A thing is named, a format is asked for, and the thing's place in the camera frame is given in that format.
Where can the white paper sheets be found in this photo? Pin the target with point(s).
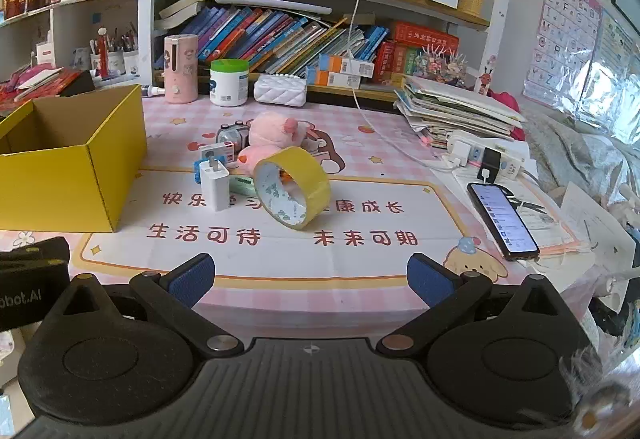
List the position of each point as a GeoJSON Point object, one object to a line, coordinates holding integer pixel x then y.
{"type": "Point", "coordinates": [575, 224]}

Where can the white notebook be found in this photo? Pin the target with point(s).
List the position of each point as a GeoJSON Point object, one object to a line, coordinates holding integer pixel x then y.
{"type": "Point", "coordinates": [37, 79]}

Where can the small reindeer ornament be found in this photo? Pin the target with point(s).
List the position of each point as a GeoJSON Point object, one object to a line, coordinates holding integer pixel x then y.
{"type": "Point", "coordinates": [484, 81]}

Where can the white cream tube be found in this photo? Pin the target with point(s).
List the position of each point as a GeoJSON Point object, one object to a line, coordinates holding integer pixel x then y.
{"type": "Point", "coordinates": [152, 91]}

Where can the black smartphone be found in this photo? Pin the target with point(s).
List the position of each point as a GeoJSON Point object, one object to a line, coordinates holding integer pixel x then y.
{"type": "Point", "coordinates": [502, 219]}

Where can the black plug adapter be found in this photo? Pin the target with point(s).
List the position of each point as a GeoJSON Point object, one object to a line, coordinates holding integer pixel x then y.
{"type": "Point", "coordinates": [491, 161]}

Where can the white power strip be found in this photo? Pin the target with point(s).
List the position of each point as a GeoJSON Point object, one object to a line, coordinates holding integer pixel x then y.
{"type": "Point", "coordinates": [510, 159]}

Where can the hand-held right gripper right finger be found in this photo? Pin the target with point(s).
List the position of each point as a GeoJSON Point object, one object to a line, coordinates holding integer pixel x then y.
{"type": "Point", "coordinates": [427, 281]}

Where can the pink chick plush toy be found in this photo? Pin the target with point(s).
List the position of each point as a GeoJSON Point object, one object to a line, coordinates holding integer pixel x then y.
{"type": "Point", "coordinates": [255, 154]}

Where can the grey fleece blanket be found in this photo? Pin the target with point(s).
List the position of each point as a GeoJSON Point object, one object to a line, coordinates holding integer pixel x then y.
{"type": "Point", "coordinates": [565, 154]}

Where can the mint green small case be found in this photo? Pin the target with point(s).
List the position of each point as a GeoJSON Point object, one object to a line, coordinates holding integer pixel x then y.
{"type": "Point", "coordinates": [242, 185]}

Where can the pink pig plush toy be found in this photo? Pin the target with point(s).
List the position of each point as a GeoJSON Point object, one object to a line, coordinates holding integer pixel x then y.
{"type": "Point", "coordinates": [270, 131]}

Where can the pink alphabet poster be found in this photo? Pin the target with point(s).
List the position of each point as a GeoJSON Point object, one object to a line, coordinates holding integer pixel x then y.
{"type": "Point", "coordinates": [557, 34]}

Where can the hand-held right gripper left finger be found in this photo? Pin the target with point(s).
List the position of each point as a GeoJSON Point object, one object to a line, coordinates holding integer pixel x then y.
{"type": "Point", "coordinates": [192, 276]}

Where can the white jar green lid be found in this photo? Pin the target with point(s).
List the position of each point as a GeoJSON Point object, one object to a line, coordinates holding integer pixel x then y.
{"type": "Point", "coordinates": [229, 84]}

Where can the stack of orange white boxes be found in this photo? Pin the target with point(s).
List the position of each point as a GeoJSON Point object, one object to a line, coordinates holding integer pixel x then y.
{"type": "Point", "coordinates": [340, 71]}

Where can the white box red label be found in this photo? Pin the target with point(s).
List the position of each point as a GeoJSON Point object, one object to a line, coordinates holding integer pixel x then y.
{"type": "Point", "coordinates": [45, 54]}

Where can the grey blue toy camera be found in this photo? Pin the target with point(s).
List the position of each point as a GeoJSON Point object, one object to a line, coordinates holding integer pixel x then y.
{"type": "Point", "coordinates": [231, 134]}

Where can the white pen holder with pens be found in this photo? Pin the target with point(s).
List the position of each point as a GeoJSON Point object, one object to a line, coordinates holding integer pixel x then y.
{"type": "Point", "coordinates": [116, 61]}

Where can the white quilted pouch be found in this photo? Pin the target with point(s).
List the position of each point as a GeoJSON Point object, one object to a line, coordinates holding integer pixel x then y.
{"type": "Point", "coordinates": [280, 90]}

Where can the white charger plug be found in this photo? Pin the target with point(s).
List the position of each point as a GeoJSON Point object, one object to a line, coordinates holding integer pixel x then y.
{"type": "Point", "coordinates": [215, 189]}

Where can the red tassel charm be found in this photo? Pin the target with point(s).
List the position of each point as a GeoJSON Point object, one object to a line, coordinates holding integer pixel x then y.
{"type": "Point", "coordinates": [102, 49]}

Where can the colourful spiky ornament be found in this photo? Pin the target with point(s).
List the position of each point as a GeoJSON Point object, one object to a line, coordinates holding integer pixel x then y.
{"type": "Point", "coordinates": [442, 61]}

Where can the white cubby shelf unit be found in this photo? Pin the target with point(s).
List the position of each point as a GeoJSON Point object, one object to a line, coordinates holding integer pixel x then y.
{"type": "Point", "coordinates": [75, 24]}

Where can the small white red-label box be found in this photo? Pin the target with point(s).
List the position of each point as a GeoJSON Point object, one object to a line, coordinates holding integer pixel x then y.
{"type": "Point", "coordinates": [217, 153]}

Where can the red boxed book set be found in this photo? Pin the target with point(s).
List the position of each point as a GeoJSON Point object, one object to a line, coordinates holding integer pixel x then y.
{"type": "Point", "coordinates": [425, 41]}

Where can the wide yellow tape roll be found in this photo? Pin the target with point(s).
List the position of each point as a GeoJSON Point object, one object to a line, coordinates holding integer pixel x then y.
{"type": "Point", "coordinates": [306, 169]}

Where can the wooden bookshelf white frame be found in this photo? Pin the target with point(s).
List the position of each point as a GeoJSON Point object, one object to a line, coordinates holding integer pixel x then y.
{"type": "Point", "coordinates": [147, 19]}

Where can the thick paperback book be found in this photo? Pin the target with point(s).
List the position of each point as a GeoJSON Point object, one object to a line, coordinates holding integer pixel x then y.
{"type": "Point", "coordinates": [175, 21]}
{"type": "Point", "coordinates": [185, 1]}

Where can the pink cylindrical humidifier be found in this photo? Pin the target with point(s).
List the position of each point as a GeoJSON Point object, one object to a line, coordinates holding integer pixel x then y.
{"type": "Point", "coordinates": [180, 69]}

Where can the yellow cardboard box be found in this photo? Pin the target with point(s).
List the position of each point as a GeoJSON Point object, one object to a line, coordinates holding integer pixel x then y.
{"type": "Point", "coordinates": [75, 179]}

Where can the row of colourful books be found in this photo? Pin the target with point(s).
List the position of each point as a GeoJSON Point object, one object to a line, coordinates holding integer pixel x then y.
{"type": "Point", "coordinates": [270, 39]}

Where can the stack of papers and booklets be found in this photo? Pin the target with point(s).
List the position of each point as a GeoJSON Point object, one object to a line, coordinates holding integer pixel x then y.
{"type": "Point", "coordinates": [455, 111]}

